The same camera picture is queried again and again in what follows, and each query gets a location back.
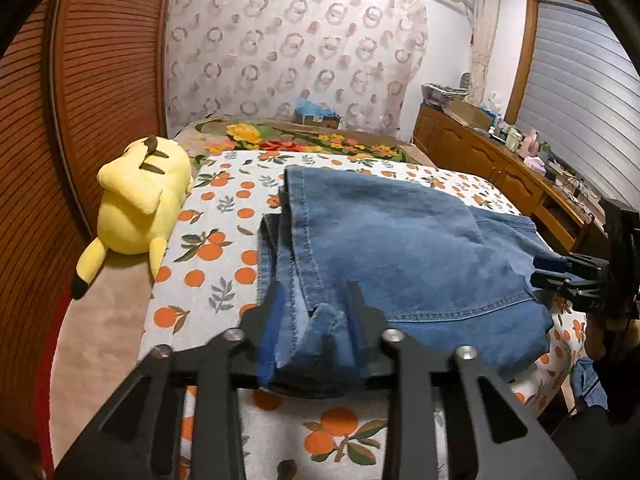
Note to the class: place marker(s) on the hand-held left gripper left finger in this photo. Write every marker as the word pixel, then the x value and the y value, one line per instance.
pixel 267 345

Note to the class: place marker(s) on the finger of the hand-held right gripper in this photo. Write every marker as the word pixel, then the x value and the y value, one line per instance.
pixel 555 284
pixel 552 263

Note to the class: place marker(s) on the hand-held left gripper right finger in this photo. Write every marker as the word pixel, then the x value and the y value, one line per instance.
pixel 362 340

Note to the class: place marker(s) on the blue denim pants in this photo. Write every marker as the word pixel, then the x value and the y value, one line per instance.
pixel 400 240

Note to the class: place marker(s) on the person's right hand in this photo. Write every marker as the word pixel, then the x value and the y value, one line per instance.
pixel 595 340

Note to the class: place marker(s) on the pink tissue pack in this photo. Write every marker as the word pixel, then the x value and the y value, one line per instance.
pixel 535 164

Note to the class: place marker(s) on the blue denim cloth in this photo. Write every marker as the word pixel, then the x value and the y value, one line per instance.
pixel 590 382

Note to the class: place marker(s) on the green bottle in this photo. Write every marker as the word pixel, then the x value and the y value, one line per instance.
pixel 544 150

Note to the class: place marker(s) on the pink bottle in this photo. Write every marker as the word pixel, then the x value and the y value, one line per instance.
pixel 532 142

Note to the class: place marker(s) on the white bottle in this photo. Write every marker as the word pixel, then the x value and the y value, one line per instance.
pixel 513 139

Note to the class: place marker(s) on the brown wooden sideboard cabinet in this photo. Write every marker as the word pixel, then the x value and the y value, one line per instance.
pixel 475 155

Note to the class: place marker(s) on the white orange-print blanket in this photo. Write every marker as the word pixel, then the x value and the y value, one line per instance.
pixel 220 220

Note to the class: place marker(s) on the blue tissue box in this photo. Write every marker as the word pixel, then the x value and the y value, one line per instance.
pixel 492 110

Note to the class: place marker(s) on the open cardboard box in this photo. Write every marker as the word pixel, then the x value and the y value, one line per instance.
pixel 470 115

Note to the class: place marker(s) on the grey window blind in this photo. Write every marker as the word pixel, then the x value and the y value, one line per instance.
pixel 570 85

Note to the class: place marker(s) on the yellow plush toy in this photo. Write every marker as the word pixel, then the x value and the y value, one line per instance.
pixel 135 195

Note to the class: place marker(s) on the small grey fan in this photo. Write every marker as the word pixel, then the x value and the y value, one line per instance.
pixel 466 82

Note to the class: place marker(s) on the grey cluttered tray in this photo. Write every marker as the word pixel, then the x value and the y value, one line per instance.
pixel 442 94

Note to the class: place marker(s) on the low cardboard box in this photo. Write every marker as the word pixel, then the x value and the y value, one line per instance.
pixel 320 121

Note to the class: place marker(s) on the blue plastic bag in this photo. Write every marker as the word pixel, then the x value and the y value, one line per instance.
pixel 312 107

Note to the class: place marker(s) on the cream tied window curtain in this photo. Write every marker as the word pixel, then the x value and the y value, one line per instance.
pixel 484 35

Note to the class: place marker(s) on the sheer circle-patterned curtain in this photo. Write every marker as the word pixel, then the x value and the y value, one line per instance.
pixel 300 50

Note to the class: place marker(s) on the brown slatted wooden wardrobe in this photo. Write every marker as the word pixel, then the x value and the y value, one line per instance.
pixel 100 60

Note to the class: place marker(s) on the wooden window frame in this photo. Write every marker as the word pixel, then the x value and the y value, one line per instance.
pixel 522 60

